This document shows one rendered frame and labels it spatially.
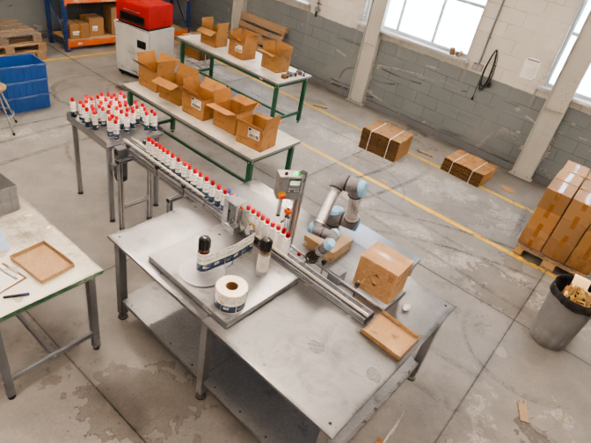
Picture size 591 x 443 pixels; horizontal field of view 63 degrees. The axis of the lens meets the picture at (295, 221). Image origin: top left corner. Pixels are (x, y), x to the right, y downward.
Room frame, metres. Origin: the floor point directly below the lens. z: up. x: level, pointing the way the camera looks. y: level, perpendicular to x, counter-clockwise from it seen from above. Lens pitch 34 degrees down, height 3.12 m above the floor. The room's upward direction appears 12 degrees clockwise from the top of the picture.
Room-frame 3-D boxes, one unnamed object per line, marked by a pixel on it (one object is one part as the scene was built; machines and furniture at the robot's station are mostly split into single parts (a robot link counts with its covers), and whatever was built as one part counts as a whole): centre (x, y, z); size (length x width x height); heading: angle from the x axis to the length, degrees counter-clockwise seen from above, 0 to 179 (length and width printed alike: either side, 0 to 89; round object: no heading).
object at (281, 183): (2.96, 0.10, 1.38); 0.17 x 0.10 x 0.19; 110
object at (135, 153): (3.64, 1.22, 0.47); 1.17 x 0.38 x 0.94; 55
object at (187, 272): (2.44, 0.55, 0.89); 0.31 x 0.31 x 0.01
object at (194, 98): (5.16, 1.33, 0.97); 0.45 x 0.38 x 0.37; 150
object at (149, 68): (5.67, 2.05, 0.97); 0.45 x 0.40 x 0.37; 149
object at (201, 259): (2.44, 0.55, 1.04); 0.09 x 0.09 x 0.29
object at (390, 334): (2.26, -0.76, 0.85); 0.30 x 0.26 x 0.04; 55
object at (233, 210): (3.00, 0.46, 1.01); 0.14 x 0.13 x 0.26; 55
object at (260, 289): (2.54, 0.42, 0.86); 0.80 x 0.67 x 0.05; 55
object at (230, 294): (2.21, 0.30, 0.95); 0.20 x 0.20 x 0.14
